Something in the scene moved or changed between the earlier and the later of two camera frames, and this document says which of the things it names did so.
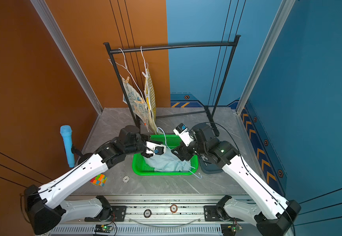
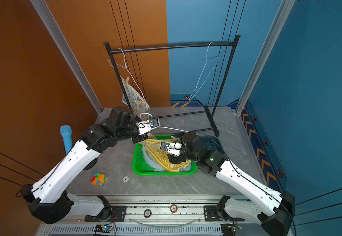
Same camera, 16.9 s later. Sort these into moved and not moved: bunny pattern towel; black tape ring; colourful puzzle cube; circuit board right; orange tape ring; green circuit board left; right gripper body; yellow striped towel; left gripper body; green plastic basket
Moved: yellow striped towel; left gripper body
Not moved: circuit board right; black tape ring; orange tape ring; right gripper body; green circuit board left; green plastic basket; colourful puzzle cube; bunny pattern towel
